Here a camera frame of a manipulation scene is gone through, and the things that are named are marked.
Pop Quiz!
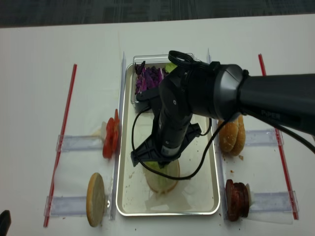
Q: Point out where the shredded purple cabbage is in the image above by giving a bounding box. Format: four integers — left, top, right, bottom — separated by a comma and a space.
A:
134, 61, 168, 94

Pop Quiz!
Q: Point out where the green lettuce pile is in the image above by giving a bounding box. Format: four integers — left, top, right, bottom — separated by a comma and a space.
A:
164, 62, 177, 73

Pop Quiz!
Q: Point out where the clear right bun holder rail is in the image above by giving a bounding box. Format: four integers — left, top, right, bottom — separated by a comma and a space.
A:
245, 128, 284, 146

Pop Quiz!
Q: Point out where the white tomato pusher block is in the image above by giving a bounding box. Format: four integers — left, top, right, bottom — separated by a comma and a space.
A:
99, 121, 107, 142

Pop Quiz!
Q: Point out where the clear bun holder rail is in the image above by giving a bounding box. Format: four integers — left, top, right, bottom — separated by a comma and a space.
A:
245, 128, 284, 146
44, 196, 86, 217

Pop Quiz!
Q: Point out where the left red strip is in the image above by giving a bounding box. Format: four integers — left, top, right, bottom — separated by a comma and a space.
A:
43, 64, 77, 228

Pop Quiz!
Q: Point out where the clear tomato holder rail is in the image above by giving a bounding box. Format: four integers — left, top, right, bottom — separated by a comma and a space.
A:
56, 135, 103, 152

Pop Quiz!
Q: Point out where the sesame bun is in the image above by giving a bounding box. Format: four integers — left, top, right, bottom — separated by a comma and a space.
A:
219, 121, 239, 152
230, 115, 246, 156

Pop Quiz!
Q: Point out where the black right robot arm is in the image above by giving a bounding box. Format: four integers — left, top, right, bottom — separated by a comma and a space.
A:
131, 62, 315, 165

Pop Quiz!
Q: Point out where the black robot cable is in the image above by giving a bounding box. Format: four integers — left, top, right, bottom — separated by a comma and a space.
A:
131, 50, 315, 179

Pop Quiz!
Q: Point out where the meat patty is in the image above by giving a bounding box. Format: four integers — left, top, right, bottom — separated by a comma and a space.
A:
225, 179, 239, 222
242, 184, 250, 218
234, 183, 245, 217

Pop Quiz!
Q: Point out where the upright bun slice left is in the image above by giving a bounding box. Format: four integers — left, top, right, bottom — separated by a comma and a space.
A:
86, 173, 106, 227

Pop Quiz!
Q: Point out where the clear plastic salad container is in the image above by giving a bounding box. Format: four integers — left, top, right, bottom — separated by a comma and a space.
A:
130, 54, 170, 113

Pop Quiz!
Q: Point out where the clear left bun holder rail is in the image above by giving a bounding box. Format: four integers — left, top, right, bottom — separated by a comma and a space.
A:
44, 196, 86, 217

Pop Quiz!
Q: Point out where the rear sesame bun top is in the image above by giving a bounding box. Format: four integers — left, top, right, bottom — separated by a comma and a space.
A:
230, 115, 246, 156

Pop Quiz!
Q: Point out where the bottom bun slice on tray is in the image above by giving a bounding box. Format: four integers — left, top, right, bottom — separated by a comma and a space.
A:
143, 160, 180, 194

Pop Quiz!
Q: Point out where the rear meat patty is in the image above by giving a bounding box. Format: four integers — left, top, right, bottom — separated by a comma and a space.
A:
242, 184, 250, 218

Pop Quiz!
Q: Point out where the rear tomato slice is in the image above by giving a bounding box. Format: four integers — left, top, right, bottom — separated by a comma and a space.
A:
112, 109, 120, 152

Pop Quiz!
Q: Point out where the front sesame bun top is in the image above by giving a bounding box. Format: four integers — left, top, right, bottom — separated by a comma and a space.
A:
219, 121, 239, 152

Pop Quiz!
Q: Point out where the red strip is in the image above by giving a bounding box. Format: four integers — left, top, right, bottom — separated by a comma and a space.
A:
43, 64, 77, 228
257, 53, 300, 221

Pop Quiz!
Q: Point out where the right red strip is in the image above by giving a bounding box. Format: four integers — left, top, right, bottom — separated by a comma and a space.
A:
257, 53, 300, 221

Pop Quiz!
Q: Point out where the black object at corner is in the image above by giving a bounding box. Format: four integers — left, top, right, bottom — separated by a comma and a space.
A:
0, 210, 11, 236

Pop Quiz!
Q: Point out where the middle meat patty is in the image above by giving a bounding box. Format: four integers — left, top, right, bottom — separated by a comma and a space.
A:
234, 183, 245, 217

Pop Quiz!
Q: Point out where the tomato slice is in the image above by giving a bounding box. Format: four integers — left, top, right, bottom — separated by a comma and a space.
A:
102, 118, 114, 159
112, 109, 120, 152

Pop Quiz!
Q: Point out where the cream metal serving tray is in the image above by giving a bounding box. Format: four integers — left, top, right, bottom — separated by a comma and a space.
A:
116, 64, 220, 216

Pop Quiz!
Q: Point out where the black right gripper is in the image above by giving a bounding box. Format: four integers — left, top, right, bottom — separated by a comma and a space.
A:
131, 88, 201, 166

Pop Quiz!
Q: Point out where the left clear vertical rail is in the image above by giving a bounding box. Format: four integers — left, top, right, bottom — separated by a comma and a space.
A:
108, 51, 127, 220

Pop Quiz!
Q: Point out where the front meat patty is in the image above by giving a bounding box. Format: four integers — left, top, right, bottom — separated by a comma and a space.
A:
225, 179, 239, 222

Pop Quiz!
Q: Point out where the clear patty holder rail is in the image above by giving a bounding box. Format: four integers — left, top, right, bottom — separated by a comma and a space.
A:
249, 191, 299, 213

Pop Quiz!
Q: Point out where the front tomato slice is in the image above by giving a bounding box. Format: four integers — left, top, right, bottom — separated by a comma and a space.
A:
102, 118, 114, 159

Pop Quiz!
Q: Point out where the green lettuce leaf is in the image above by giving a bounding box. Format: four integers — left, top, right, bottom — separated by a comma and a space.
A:
143, 162, 174, 192

